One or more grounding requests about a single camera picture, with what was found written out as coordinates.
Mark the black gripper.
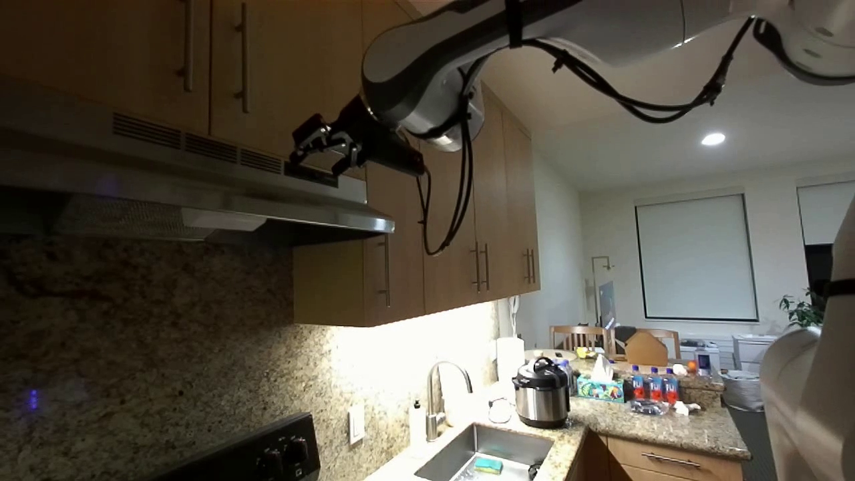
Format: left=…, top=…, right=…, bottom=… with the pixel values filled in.
left=286, top=94, right=405, bottom=186

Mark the stainless steel range hood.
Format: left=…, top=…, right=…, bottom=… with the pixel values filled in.
left=0, top=83, right=398, bottom=249

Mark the metal kitchen faucet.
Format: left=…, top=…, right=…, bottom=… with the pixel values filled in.
left=425, top=358, right=475, bottom=442

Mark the white paper towel roll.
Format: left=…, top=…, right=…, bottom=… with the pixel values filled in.
left=495, top=333, right=530, bottom=386

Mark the white soap bottle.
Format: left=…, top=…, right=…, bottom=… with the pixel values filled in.
left=406, top=397, right=431, bottom=453

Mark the round glass lid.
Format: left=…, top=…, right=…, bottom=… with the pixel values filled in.
left=487, top=394, right=518, bottom=428

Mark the black electric stove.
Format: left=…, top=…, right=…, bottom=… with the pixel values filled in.
left=155, top=410, right=323, bottom=481

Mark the wooden slat dining chair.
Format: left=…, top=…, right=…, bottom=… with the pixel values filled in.
left=550, top=323, right=621, bottom=358

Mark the stainless pressure cooker black lid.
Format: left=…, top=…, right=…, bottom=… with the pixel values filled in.
left=511, top=358, right=576, bottom=430

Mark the stainless steel sink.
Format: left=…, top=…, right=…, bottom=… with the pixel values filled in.
left=413, top=422, right=556, bottom=481

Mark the teal tissue box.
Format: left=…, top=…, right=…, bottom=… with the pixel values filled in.
left=573, top=348, right=629, bottom=404

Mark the wooden round back chair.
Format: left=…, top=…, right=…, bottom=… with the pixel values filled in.
left=624, top=328, right=684, bottom=369

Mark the large white window blind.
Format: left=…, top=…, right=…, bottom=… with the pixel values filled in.
left=633, top=193, right=761, bottom=323

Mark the red drink bottle blue cap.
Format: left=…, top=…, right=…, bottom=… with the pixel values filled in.
left=629, top=364, right=650, bottom=404
left=664, top=366, right=684, bottom=406
left=648, top=364, right=668, bottom=406

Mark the brown wicker basket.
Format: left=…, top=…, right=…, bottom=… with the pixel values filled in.
left=678, top=369, right=728, bottom=410

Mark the wooden base cabinet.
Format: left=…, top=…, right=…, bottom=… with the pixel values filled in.
left=570, top=430, right=748, bottom=481

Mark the white storage bin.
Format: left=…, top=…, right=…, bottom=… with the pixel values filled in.
left=729, top=330, right=785, bottom=369

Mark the green potted plant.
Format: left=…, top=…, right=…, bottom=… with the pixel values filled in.
left=779, top=291, right=828, bottom=333

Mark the small white window blind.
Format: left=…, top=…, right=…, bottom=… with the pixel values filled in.
left=797, top=178, right=855, bottom=249

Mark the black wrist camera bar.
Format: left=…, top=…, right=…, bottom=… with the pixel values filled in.
left=391, top=131, right=431, bottom=178

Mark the tall wooden wall cabinet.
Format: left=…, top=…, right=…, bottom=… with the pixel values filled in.
left=291, top=0, right=542, bottom=328

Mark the short wooden wall cabinet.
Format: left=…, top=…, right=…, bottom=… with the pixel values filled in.
left=0, top=0, right=370, bottom=177

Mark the white wall outlet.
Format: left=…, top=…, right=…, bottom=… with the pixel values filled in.
left=346, top=404, right=370, bottom=449

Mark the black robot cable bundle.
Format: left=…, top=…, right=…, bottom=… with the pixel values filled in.
left=413, top=0, right=855, bottom=261

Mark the black cable strap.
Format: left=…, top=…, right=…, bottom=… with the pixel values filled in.
left=824, top=274, right=855, bottom=302

